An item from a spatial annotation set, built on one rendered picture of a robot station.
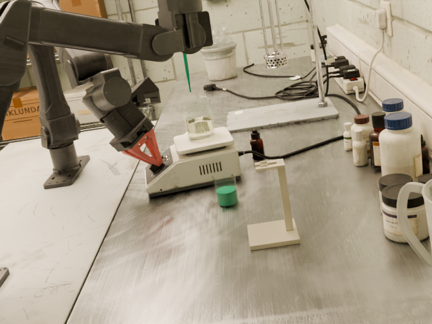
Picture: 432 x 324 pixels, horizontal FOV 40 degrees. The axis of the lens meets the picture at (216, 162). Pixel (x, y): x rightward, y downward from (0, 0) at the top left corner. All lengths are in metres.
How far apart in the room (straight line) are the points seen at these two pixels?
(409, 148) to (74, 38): 0.59
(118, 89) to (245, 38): 2.58
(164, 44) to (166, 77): 2.74
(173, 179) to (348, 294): 0.53
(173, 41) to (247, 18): 2.67
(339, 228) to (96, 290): 0.39
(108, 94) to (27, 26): 0.27
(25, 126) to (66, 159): 2.06
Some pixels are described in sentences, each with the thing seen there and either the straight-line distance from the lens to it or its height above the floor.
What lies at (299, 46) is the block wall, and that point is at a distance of 3.70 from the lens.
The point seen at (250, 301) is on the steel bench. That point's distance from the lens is 0.83.
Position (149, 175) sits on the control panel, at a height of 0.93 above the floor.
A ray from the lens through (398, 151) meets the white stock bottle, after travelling 1.08.
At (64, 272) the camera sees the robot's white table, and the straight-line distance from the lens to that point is 1.03.
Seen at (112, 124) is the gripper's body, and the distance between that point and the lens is 1.20.
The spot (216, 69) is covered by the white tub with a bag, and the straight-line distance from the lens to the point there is 2.29.
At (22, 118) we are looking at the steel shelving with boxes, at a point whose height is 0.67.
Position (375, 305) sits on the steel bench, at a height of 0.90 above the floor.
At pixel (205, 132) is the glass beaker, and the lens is 1.24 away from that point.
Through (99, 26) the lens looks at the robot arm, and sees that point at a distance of 0.96.
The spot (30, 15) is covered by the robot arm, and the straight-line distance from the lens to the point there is 0.91.
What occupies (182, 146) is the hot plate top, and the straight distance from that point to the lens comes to 1.24.
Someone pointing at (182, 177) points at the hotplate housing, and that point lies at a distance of 1.22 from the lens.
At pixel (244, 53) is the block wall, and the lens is 3.68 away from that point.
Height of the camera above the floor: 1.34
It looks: 19 degrees down
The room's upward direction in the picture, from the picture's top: 10 degrees counter-clockwise
